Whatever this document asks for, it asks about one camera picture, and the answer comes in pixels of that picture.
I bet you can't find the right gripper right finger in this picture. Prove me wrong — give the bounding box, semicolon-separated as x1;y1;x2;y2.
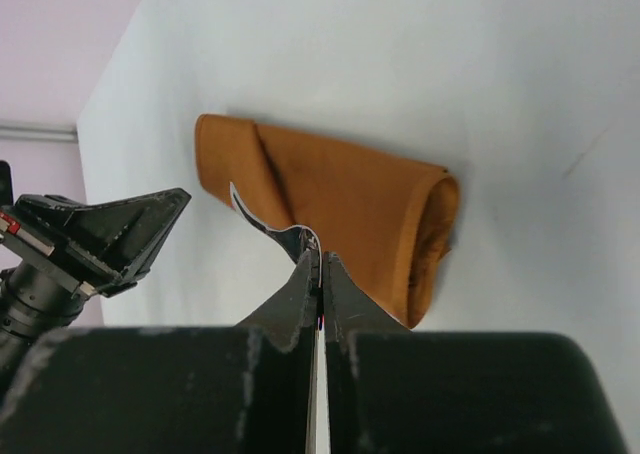
322;254;627;453

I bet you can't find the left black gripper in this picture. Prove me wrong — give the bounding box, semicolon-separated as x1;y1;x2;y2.
0;159;194;360

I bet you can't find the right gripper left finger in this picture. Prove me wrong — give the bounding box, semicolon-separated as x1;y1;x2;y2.
1;255;317;453

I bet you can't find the orange cloth napkin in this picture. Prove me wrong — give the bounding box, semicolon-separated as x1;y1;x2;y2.
195;114;460;328

